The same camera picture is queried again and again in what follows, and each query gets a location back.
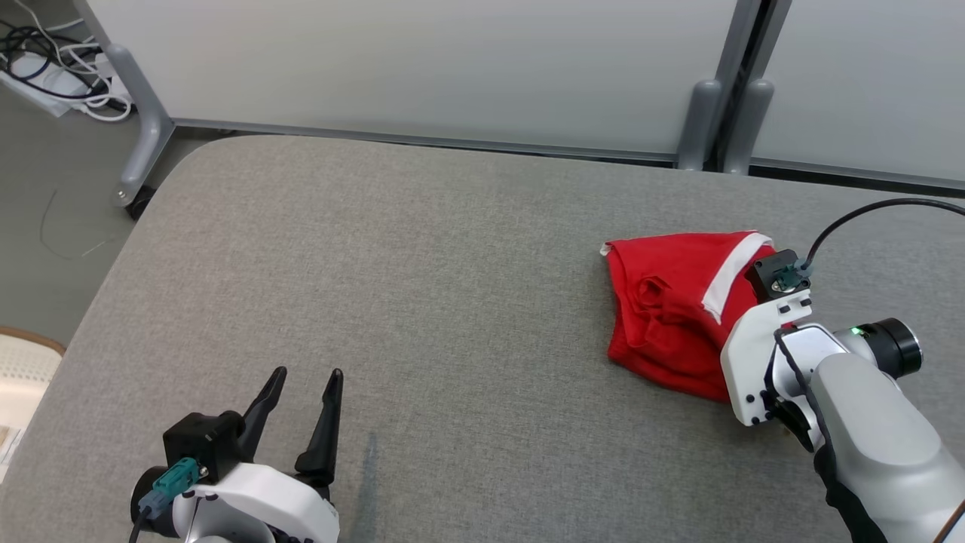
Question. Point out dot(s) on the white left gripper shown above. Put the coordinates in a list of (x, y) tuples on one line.
[(256, 498)]

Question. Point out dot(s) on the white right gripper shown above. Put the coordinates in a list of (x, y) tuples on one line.
[(746, 362)]

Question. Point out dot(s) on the red shirt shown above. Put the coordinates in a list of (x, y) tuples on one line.
[(663, 317)]

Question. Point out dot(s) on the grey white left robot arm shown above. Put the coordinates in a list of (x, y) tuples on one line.
[(160, 524)]

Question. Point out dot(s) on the grey fabric sofa cushion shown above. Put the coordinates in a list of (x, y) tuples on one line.
[(415, 302)]

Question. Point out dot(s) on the white perforated laundry basket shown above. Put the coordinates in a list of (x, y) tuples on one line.
[(22, 369)]

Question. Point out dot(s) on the narrow frosted partition panel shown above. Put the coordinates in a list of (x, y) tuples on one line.
[(867, 83)]

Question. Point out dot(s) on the wide frosted partition panel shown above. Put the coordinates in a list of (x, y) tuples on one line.
[(415, 68)]

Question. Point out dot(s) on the white power strip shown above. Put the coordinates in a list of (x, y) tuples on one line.
[(45, 90)]

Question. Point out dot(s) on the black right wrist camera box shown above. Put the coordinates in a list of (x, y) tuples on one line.
[(765, 275)]

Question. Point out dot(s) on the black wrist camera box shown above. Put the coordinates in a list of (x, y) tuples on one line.
[(765, 275), (203, 445)]

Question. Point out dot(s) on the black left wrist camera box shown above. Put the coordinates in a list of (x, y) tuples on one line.
[(203, 445)]

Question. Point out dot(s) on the grey partition post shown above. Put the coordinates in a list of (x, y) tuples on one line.
[(701, 124), (746, 128)]

